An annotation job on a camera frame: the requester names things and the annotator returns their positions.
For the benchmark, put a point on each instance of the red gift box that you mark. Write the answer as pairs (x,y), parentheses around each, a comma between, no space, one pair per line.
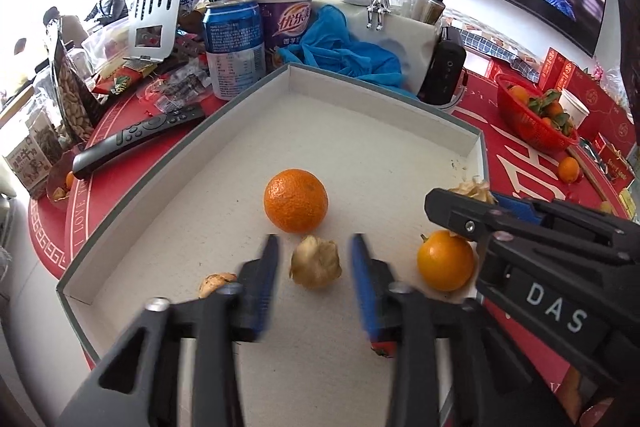
(555,69)
(605,107)

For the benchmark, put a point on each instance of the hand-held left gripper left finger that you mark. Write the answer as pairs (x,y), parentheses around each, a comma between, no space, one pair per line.
(262,289)

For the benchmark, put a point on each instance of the pile of wrapped candies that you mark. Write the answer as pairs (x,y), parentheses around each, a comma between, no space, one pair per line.
(182,87)

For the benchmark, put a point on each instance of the white leaf-print paper cup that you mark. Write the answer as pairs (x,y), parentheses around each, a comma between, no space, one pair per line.
(575,107)

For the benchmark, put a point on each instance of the blue drink can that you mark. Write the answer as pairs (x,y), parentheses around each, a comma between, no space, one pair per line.
(234,52)

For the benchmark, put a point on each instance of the clear plastic container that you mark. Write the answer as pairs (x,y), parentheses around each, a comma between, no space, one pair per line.
(105,44)

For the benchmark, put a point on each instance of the red plastic basket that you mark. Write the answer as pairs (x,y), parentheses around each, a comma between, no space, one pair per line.
(535,132)

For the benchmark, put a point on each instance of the black radio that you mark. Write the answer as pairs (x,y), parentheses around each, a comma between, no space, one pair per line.
(442,67)

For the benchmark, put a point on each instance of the red cherry tomato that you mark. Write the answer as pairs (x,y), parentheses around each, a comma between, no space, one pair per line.
(382,349)

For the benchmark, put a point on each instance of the checkered cloth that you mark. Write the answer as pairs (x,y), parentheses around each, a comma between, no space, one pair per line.
(490,42)

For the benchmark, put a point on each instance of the brown printed snack box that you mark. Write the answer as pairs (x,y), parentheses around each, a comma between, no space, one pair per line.
(32,164)

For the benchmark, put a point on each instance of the clear bag of nuts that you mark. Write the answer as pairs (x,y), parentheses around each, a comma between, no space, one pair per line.
(75,97)

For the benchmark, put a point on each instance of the small smooth orange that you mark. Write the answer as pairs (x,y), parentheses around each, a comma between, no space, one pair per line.
(568,169)
(445,263)

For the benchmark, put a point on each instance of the purple cup with yellow lid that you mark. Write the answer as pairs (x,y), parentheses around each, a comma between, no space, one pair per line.
(287,19)

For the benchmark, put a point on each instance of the red snack packet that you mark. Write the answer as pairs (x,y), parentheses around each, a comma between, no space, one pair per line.
(125,79)

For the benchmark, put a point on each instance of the white slotted spatula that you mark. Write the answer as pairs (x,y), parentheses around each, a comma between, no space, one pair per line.
(150,32)

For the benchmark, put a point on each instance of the brown bottle with dark cap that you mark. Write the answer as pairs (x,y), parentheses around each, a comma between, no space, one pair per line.
(430,9)

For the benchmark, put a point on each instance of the dark remote control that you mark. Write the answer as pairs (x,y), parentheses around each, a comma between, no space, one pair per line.
(140,137)

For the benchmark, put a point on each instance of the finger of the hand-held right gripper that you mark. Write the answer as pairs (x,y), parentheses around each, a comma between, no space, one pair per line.
(460,212)
(520,207)

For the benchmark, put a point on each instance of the leafy mandarin orange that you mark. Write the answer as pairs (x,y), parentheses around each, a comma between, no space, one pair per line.
(519,95)
(553,110)

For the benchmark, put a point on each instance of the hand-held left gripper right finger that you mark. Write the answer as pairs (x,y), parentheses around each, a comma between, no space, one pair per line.
(362,289)

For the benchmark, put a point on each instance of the grey-rimmed white cardboard box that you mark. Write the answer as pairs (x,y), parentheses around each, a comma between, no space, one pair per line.
(350,147)

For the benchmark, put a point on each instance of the dimpled mandarin orange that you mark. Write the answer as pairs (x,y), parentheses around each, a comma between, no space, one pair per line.
(295,202)

